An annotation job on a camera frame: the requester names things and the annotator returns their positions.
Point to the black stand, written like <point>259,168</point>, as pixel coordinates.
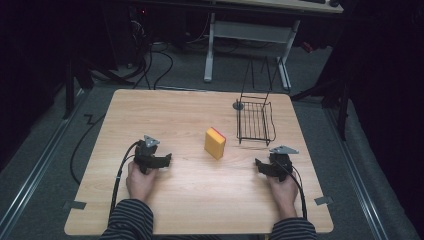
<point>333,90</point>
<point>78,76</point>

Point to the yellow sponge with red side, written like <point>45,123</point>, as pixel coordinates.
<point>215,143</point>

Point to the person's left hand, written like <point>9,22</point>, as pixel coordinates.
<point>140,185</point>

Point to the white metal frame desk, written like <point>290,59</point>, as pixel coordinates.
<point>253,31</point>

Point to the person's right hand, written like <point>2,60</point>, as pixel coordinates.
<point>284,195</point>

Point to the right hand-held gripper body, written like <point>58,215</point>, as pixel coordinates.
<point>283,161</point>

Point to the metal floor rail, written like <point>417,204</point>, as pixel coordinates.
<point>356,180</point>
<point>33,176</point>

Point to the grey tape piece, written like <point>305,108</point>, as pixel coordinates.
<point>323,200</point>
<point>75,205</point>

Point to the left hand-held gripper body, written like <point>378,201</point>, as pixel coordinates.
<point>146,155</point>

